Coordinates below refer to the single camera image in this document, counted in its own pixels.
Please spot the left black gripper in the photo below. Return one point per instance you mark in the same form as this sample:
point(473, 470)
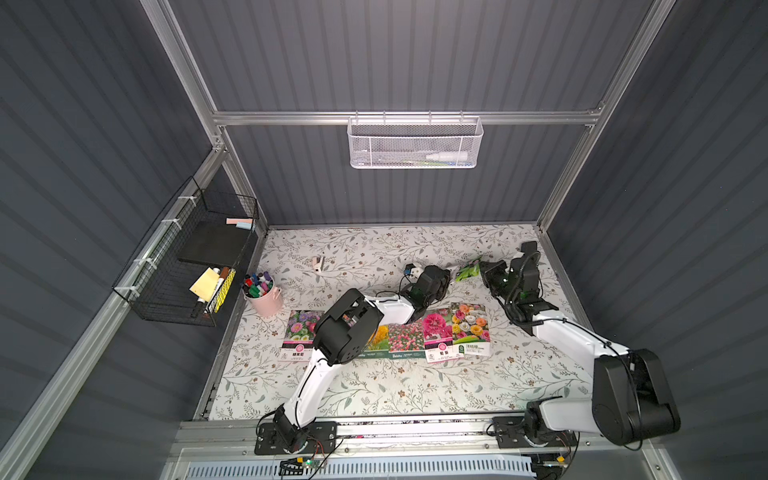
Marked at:
point(437, 279)

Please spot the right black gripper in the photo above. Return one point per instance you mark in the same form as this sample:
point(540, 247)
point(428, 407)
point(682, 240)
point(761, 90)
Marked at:
point(495, 276)

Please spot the green leaf seed packet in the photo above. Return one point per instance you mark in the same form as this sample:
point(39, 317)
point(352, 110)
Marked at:
point(471, 269)

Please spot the red pink field seed packet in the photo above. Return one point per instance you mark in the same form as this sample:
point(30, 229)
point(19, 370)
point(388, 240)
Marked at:
point(406, 341)

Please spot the multicolour roses seed packet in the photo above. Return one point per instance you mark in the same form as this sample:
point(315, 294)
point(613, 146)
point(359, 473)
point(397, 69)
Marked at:
point(470, 327)

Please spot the yellow sunflower seed packet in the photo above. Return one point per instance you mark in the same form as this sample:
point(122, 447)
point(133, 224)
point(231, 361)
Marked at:
point(378, 346)

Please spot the purple pink flower seed packet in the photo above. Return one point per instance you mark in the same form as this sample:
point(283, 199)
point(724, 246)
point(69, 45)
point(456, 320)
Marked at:
point(297, 343)

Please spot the pink carnation seed packet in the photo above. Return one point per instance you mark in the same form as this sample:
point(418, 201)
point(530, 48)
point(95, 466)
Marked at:
point(438, 337)

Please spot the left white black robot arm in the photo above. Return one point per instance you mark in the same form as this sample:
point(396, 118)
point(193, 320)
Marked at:
point(341, 335)

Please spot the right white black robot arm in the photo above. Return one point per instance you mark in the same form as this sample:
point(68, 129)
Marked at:
point(630, 400)

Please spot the small white pink clip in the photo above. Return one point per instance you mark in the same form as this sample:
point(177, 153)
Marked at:
point(318, 263)

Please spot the white bottle in basket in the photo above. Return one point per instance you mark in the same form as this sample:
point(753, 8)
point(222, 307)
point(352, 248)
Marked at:
point(456, 157)

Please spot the pink marker cup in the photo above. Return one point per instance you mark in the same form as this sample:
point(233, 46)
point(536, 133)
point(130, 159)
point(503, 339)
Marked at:
point(261, 292)

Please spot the black notebook in basket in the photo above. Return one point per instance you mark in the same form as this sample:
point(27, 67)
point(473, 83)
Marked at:
point(215, 245)

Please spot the yellow sticky note pad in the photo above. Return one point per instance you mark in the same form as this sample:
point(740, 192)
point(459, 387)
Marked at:
point(206, 285)

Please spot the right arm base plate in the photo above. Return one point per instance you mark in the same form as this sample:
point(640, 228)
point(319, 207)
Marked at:
point(517, 431)

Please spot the white wire mesh basket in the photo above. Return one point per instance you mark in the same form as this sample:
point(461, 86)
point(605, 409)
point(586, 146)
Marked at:
point(376, 143)

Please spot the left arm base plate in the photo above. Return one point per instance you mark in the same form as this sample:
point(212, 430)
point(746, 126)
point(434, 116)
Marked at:
point(275, 439)

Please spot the black wire wall basket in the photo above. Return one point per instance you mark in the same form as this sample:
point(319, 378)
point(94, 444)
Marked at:
point(186, 270)

